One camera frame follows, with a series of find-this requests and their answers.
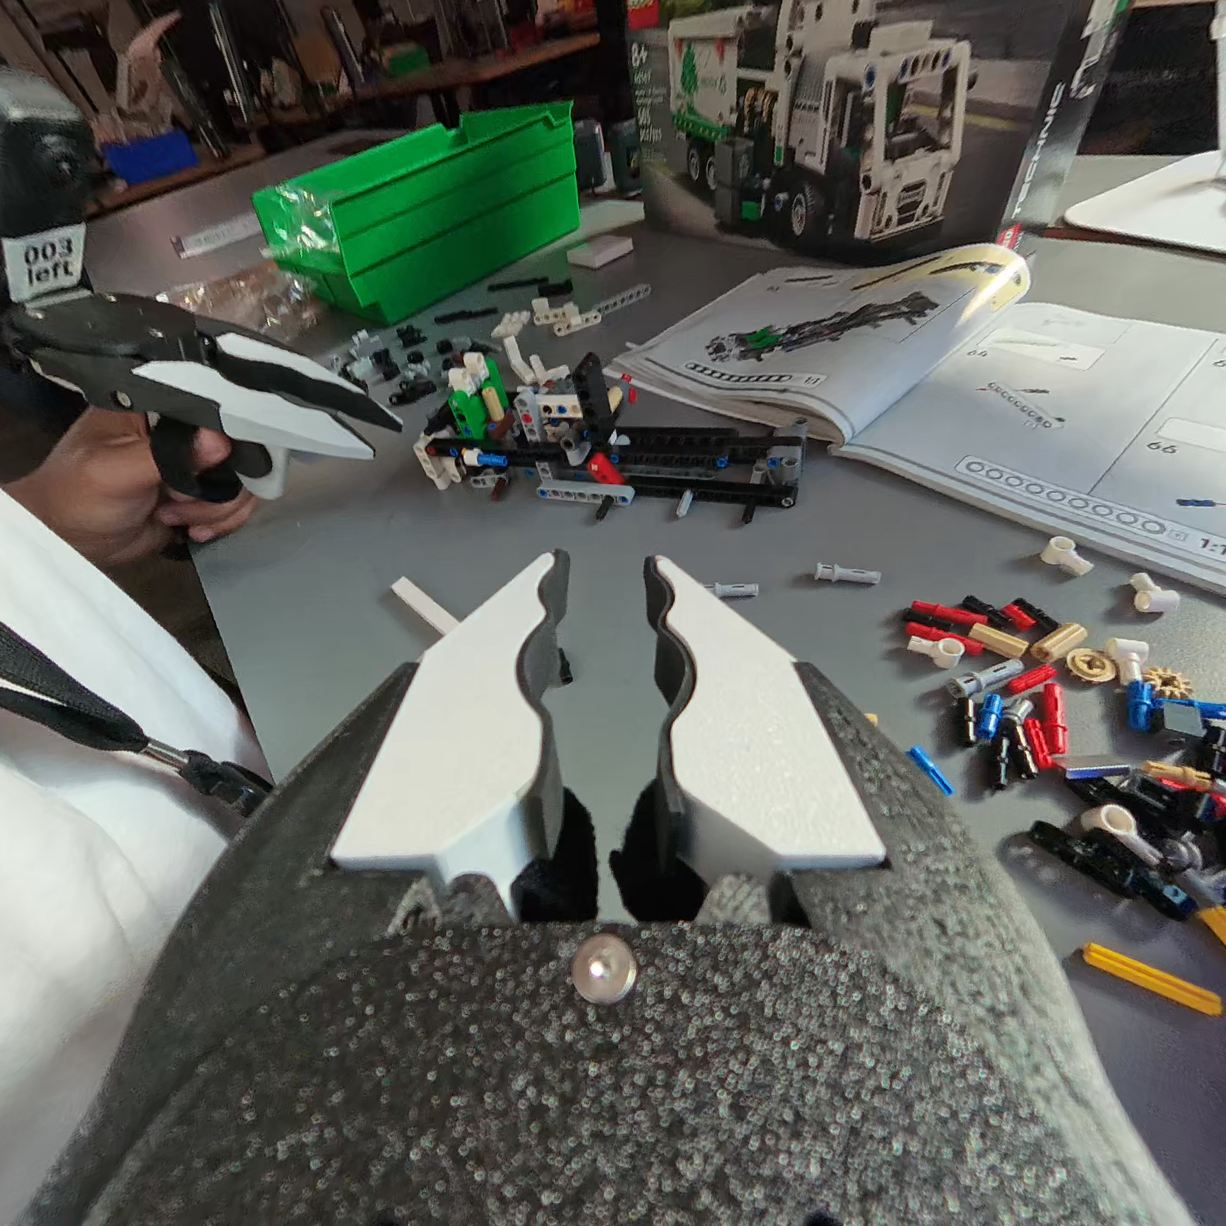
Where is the cluttered background shelf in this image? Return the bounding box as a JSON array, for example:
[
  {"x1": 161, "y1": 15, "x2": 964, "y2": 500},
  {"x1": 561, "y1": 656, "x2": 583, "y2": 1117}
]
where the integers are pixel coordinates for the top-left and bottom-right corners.
[{"x1": 0, "y1": 0, "x2": 614, "y2": 208}]

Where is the person's white shirt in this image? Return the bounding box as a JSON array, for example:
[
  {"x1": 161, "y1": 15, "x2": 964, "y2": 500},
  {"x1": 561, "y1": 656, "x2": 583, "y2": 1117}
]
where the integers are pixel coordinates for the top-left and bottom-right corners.
[{"x1": 0, "y1": 488, "x2": 277, "y2": 1204}]

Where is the white monitor stand base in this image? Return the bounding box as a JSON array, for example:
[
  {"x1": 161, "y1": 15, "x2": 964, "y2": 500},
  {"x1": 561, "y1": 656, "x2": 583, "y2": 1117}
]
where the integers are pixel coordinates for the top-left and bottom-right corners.
[{"x1": 1063, "y1": 149, "x2": 1226, "y2": 259}]

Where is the person's left hand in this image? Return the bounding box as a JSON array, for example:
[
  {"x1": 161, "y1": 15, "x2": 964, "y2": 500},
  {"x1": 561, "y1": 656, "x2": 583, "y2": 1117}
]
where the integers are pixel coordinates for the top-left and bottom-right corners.
[{"x1": 28, "y1": 411, "x2": 261, "y2": 571}]

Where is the partly built lego truck chassis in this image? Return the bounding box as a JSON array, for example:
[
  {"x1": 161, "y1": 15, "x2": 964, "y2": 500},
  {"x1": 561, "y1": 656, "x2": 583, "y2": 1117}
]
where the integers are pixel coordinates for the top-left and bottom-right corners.
[{"x1": 414, "y1": 349, "x2": 809, "y2": 526}]

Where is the pile of grey lego pieces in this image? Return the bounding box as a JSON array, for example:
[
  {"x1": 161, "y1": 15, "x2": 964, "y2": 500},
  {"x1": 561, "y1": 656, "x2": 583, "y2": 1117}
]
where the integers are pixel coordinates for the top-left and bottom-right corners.
[{"x1": 335, "y1": 278, "x2": 655, "y2": 409}]

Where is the blue storage bin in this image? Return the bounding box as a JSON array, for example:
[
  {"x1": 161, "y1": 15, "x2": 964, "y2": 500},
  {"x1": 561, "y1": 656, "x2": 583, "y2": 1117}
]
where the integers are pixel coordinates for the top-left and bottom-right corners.
[{"x1": 100, "y1": 130, "x2": 203, "y2": 187}]

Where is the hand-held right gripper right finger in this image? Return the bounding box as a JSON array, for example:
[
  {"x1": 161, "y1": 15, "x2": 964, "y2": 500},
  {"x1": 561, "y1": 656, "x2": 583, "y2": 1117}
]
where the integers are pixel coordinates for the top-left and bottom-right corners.
[{"x1": 641, "y1": 554, "x2": 889, "y2": 916}]

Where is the lego instruction booklet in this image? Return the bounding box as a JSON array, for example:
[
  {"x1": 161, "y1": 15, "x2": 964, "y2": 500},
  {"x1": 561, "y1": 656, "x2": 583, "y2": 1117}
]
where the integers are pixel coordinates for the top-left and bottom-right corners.
[{"x1": 608, "y1": 245, "x2": 1226, "y2": 598}]

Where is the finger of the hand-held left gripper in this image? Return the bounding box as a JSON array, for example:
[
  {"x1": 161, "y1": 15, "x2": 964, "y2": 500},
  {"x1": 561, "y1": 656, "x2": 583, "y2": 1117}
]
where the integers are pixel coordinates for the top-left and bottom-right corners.
[
  {"x1": 194, "y1": 330, "x2": 406, "y2": 434},
  {"x1": 130, "y1": 362, "x2": 377, "y2": 465}
]

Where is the black lanyard with badge reel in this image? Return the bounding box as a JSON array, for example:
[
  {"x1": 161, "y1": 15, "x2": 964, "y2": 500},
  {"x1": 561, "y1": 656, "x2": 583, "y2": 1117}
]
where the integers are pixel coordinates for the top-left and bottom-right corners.
[{"x1": 0, "y1": 621, "x2": 276, "y2": 818}]

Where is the white label strip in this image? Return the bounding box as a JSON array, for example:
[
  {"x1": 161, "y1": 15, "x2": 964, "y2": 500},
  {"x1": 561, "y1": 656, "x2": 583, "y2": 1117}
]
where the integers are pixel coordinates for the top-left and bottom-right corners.
[{"x1": 170, "y1": 215, "x2": 266, "y2": 261}]

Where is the yellow lego beam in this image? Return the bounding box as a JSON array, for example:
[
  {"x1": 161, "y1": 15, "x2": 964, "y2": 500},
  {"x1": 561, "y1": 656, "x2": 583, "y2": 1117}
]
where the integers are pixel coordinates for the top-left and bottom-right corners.
[{"x1": 1081, "y1": 943, "x2": 1226, "y2": 1018}]

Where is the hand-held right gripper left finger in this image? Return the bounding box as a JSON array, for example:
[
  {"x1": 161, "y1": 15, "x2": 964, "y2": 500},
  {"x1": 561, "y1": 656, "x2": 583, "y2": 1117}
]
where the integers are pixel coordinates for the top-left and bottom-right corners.
[{"x1": 328, "y1": 549, "x2": 574, "y2": 924}]

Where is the pile of colourful lego pieces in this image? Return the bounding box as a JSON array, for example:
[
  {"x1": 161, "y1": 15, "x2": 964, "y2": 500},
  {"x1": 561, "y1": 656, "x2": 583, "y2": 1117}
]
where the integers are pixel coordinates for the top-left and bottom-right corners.
[{"x1": 901, "y1": 594, "x2": 1226, "y2": 927}]

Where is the green plastic bin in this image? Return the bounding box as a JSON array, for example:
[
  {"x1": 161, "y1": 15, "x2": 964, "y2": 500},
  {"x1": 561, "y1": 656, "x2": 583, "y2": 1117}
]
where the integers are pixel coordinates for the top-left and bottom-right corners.
[{"x1": 250, "y1": 100, "x2": 583, "y2": 328}]

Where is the white lego beam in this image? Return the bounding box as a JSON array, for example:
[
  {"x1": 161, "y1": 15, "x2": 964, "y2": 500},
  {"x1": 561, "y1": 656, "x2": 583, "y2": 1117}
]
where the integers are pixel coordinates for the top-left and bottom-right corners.
[{"x1": 390, "y1": 575, "x2": 462, "y2": 637}]

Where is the clear plastic bag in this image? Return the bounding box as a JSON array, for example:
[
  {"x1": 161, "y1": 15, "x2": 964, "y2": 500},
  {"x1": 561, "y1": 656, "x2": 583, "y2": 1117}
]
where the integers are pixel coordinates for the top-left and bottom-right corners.
[{"x1": 173, "y1": 182, "x2": 322, "y2": 333}]

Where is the lego set cardboard box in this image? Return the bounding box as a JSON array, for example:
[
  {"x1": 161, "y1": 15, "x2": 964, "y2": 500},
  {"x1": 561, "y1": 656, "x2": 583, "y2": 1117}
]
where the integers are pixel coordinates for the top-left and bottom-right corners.
[{"x1": 627, "y1": 0, "x2": 1134, "y2": 268}]

